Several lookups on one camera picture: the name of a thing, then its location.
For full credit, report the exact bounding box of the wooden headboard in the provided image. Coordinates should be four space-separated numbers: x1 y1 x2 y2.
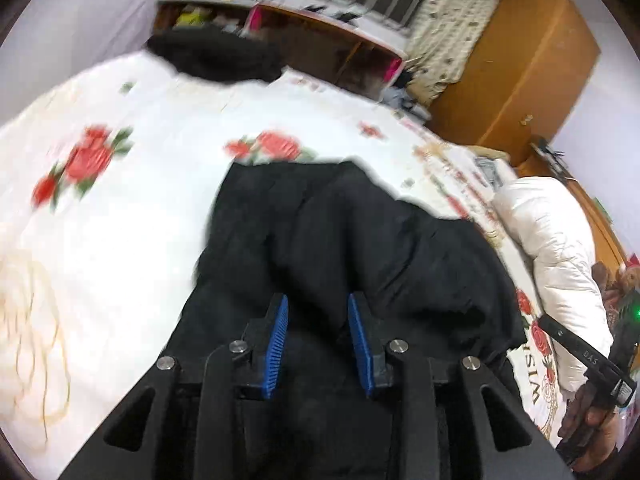
515 153 627 273

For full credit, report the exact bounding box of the black hooded puffer jacket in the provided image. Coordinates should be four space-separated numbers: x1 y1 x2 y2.
167 162 525 479

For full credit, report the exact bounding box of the patterned cream curtain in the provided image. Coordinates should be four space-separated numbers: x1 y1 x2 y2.
405 0 500 106

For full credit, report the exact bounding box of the folded black garment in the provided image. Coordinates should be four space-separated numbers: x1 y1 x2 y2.
146 25 286 84

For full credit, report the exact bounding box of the pile of clothes by desk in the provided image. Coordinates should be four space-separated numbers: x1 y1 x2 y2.
382 70 432 124

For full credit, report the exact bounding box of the wooden shelf unit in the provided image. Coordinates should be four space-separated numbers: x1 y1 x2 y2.
152 0 255 34

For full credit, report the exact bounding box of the right hand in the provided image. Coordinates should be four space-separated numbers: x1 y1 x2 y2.
558 385 620 477

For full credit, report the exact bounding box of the white rose print blanket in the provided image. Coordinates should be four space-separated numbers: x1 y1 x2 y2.
1 51 542 479

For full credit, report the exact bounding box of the white topped wooden desk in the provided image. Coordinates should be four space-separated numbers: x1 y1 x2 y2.
245 3 405 100

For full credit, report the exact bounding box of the orange wooden wardrobe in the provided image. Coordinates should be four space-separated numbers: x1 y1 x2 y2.
430 0 600 166

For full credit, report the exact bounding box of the brown teddy bear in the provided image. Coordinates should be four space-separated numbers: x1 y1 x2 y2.
591 261 640 334

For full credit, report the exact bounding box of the white duvet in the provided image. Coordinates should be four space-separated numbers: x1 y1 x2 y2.
491 174 616 396

